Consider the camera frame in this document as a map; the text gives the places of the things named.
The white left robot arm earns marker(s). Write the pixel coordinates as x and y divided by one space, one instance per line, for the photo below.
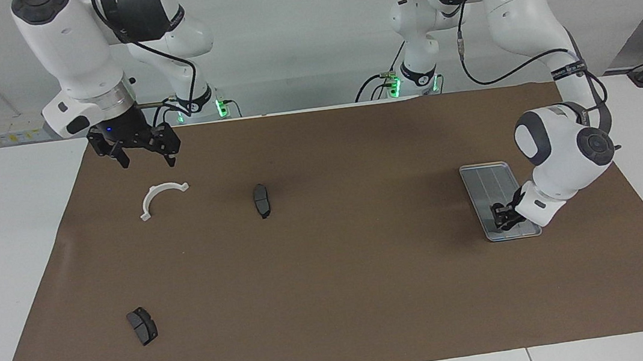
520 12

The brown table mat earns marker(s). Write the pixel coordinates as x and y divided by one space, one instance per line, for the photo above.
335 300

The white wall socket box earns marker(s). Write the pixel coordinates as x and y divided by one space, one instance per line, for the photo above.
19 130

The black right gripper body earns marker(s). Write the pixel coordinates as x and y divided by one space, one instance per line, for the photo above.
131 132

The silver metal tray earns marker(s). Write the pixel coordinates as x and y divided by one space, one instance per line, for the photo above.
488 185

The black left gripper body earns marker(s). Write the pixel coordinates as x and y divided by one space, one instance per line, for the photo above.
519 200

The grey brake pad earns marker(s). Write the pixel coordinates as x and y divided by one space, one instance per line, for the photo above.
262 199
144 328

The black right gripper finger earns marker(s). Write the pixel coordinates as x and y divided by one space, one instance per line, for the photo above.
170 155
121 158

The white curved plastic bracket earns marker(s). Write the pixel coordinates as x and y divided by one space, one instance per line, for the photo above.
149 200

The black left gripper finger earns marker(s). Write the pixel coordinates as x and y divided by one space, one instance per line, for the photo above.
519 221
508 217

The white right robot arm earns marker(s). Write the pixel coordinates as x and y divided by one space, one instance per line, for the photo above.
70 45

